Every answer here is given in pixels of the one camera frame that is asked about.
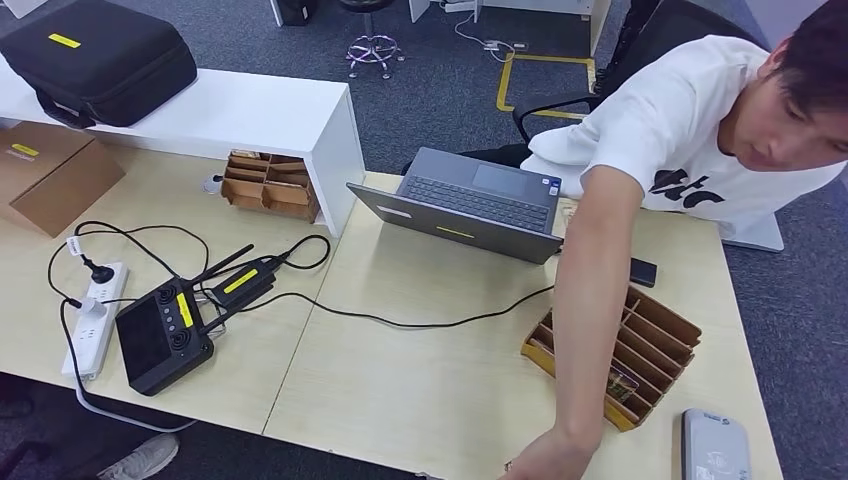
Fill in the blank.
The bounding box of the person's right hand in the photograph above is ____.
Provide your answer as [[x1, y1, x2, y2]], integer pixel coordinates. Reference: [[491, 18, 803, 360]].
[[500, 430, 596, 480]]

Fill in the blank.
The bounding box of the room key card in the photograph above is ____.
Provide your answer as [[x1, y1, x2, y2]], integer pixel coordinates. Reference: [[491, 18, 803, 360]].
[[606, 367, 641, 403]]

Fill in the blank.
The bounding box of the large cardboard card organizer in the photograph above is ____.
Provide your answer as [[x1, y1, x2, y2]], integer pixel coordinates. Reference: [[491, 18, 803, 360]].
[[521, 284, 704, 433]]

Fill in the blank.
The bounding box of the grey card reader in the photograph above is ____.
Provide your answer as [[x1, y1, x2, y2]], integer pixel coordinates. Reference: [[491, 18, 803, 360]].
[[680, 407, 753, 480]]

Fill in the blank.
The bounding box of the person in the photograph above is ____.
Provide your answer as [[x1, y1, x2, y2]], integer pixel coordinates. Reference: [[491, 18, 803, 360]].
[[500, 0, 848, 480], [0, 433, 181, 480]]

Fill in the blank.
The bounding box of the small dark adapter box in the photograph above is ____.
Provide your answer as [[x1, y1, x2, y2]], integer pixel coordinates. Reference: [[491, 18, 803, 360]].
[[629, 256, 659, 289]]

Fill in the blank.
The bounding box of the grey laptop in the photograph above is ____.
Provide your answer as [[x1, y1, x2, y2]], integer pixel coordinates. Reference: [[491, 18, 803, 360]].
[[347, 146, 566, 266]]

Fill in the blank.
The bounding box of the black battery pack yellow label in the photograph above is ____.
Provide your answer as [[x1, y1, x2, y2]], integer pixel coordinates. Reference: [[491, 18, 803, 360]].
[[210, 258, 280, 311]]

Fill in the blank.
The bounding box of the small cardboard divider tray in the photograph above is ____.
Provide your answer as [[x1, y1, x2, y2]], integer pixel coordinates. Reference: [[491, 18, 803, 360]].
[[220, 150, 323, 225]]

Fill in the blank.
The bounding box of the yellow floor tape square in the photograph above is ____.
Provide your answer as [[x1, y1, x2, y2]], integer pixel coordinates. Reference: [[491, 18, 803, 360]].
[[495, 54, 598, 121]]

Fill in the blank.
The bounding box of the black controller with antennas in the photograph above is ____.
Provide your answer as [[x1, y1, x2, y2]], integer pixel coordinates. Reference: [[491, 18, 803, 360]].
[[115, 243, 256, 397]]

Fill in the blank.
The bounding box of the black office chair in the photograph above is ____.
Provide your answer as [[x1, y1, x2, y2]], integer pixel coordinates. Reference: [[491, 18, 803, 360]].
[[513, 0, 770, 144]]

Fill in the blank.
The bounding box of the white background desk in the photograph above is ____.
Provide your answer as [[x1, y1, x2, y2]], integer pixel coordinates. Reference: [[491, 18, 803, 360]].
[[407, 0, 614, 58]]

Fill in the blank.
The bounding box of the chrome stool base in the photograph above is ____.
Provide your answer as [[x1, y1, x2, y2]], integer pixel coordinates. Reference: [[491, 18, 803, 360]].
[[337, 0, 405, 81]]

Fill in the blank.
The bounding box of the white desk shelf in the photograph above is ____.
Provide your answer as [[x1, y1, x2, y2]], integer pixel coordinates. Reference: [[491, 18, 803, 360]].
[[0, 56, 367, 240]]

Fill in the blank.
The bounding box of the black box under desk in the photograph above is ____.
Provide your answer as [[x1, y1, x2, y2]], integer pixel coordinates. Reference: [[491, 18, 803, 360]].
[[274, 0, 318, 28]]

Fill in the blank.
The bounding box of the brown cardboard box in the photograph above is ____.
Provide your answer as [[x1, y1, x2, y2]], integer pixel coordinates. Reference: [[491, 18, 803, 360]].
[[0, 121, 126, 240]]

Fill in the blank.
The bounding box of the black carrying case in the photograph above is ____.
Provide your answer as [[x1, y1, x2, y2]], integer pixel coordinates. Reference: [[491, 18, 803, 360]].
[[0, 0, 199, 130]]

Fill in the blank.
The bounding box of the long black laptop cable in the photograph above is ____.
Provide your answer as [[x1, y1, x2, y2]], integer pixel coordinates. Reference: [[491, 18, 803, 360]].
[[198, 235, 558, 331]]

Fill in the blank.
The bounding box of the white power strip cord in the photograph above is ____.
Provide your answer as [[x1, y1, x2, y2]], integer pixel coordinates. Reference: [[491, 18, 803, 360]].
[[74, 377, 198, 435]]

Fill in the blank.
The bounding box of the white floor cable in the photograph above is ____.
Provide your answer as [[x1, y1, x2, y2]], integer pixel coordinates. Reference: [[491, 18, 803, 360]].
[[452, 11, 517, 64]]

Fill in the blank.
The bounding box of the black power cable with plug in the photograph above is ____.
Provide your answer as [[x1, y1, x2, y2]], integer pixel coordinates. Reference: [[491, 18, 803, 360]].
[[46, 221, 212, 303]]

